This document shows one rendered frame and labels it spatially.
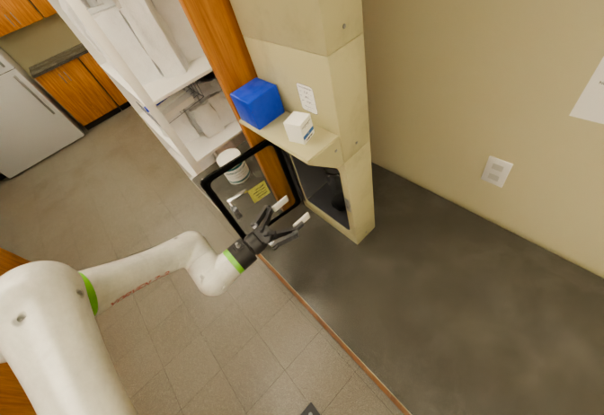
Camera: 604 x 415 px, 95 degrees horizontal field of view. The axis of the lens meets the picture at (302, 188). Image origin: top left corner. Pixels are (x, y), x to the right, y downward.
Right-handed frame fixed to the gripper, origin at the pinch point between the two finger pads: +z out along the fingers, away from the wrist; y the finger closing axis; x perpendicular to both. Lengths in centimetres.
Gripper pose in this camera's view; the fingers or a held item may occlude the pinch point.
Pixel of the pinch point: (294, 208)
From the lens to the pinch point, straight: 99.3
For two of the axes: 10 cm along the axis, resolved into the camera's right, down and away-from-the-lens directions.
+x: 2.2, 6.4, 7.4
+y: -6.5, -4.7, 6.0
